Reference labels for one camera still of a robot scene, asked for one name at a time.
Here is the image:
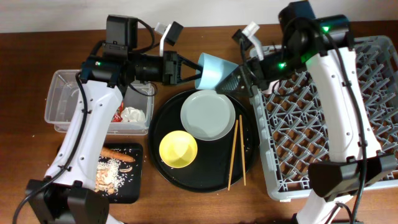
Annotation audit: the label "left wooden chopstick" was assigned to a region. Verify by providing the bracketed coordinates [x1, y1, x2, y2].
[228, 120, 238, 191]

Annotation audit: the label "red snack wrapper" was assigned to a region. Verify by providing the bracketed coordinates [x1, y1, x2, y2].
[111, 102, 124, 123]

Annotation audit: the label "white tissue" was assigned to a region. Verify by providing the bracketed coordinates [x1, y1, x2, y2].
[121, 107, 146, 123]

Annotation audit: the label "black round tray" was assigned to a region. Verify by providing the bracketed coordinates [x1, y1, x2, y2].
[148, 90, 259, 193]

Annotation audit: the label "yellow bowl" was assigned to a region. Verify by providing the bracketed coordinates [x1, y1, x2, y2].
[159, 131, 198, 169]

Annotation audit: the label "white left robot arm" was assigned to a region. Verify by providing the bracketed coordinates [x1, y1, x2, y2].
[22, 15, 203, 223]

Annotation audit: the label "right wooden chopstick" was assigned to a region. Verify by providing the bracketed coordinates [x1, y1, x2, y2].
[239, 115, 246, 186]

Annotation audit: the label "rice and food scraps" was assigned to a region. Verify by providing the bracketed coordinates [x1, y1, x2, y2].
[94, 159, 133, 195]

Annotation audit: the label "light blue plastic cup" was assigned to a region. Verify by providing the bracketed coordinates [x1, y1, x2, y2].
[195, 53, 238, 90]

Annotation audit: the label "wooden chopstick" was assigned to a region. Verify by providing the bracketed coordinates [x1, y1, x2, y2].
[239, 115, 246, 186]
[228, 120, 238, 191]

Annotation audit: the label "grey round plate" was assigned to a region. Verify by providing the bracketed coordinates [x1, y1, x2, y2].
[180, 90, 236, 141]

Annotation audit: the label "black rectangular tray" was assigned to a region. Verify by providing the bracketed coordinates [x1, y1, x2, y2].
[55, 142, 144, 204]

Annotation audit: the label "grey dishwasher rack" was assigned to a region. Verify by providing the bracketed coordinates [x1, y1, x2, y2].
[249, 35, 397, 202]

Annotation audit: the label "clear plastic bin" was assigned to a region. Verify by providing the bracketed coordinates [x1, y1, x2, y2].
[44, 70, 154, 136]

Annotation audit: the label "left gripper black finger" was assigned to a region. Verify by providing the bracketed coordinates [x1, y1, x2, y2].
[177, 54, 202, 70]
[177, 72, 202, 84]

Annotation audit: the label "orange carrot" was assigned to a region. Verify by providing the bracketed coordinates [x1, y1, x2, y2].
[100, 147, 135, 162]

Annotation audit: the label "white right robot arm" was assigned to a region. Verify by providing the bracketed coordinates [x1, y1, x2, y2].
[216, 1, 397, 223]

